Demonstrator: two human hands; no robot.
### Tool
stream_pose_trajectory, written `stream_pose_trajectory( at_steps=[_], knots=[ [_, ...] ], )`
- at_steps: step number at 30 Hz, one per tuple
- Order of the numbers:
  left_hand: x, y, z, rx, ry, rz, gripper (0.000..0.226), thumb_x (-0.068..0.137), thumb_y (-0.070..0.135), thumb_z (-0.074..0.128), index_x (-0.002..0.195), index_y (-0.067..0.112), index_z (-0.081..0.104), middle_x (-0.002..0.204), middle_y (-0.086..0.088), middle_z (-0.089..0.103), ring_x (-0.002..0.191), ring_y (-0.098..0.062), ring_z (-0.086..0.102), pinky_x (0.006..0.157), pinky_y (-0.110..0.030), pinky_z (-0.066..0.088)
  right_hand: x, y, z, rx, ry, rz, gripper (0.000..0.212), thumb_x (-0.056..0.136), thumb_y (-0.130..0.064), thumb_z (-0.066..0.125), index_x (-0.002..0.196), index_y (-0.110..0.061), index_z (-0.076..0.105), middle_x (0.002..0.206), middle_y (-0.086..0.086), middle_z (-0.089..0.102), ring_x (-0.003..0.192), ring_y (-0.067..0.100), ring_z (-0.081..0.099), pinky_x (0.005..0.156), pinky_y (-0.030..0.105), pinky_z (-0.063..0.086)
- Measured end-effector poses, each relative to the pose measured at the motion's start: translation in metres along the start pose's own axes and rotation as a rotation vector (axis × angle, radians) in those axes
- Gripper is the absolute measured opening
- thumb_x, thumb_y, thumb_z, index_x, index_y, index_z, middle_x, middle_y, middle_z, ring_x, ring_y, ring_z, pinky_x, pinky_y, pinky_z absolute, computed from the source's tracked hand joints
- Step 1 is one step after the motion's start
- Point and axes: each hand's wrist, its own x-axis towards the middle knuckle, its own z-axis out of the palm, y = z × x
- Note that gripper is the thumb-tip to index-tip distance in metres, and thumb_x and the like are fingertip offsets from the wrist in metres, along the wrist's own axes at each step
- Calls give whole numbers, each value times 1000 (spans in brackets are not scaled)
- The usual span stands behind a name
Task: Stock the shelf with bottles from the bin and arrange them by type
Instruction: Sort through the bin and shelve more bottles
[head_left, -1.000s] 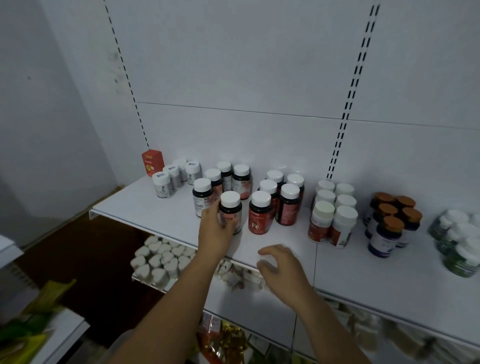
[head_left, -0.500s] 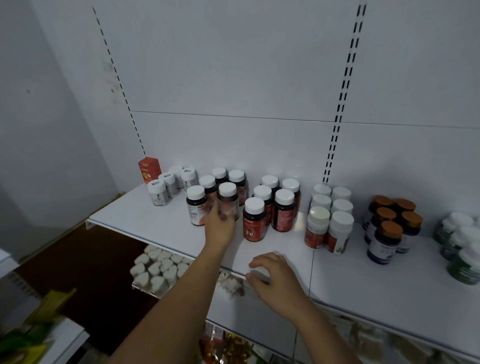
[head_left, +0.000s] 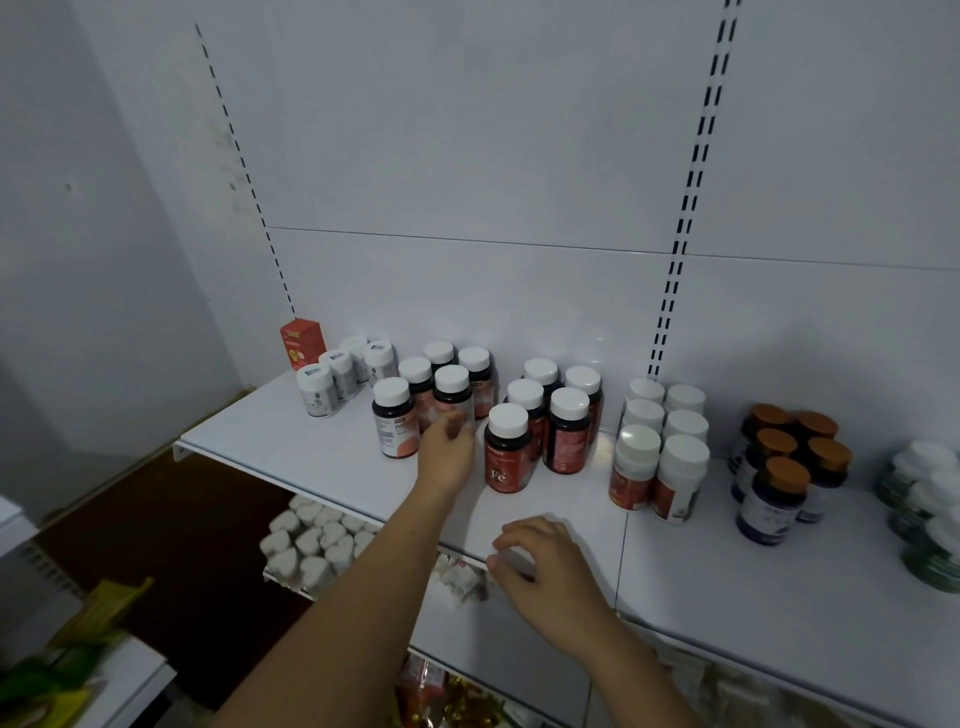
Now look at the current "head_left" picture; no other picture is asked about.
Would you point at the person's left hand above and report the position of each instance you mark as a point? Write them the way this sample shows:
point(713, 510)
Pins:
point(446, 465)

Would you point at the person's right hand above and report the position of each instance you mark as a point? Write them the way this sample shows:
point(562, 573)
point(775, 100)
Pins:
point(555, 585)

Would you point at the white metal shelf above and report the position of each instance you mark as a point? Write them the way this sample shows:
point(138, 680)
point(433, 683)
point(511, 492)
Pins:
point(127, 675)
point(337, 465)

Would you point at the green label white bottle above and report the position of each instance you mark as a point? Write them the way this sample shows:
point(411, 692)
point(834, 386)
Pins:
point(930, 454)
point(937, 491)
point(937, 562)

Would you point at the person's left forearm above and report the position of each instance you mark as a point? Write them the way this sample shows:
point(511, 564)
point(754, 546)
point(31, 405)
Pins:
point(337, 630)

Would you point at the red carton box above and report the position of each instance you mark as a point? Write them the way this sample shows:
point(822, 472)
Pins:
point(300, 345)

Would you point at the pile of mixed packets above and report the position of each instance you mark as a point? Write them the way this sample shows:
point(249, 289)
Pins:
point(435, 697)

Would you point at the stack of white heart-lid jars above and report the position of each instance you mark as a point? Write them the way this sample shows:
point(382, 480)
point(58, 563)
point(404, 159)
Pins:
point(300, 547)

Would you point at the pile of snack bags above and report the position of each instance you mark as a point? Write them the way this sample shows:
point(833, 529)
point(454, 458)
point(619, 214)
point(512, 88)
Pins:
point(90, 615)

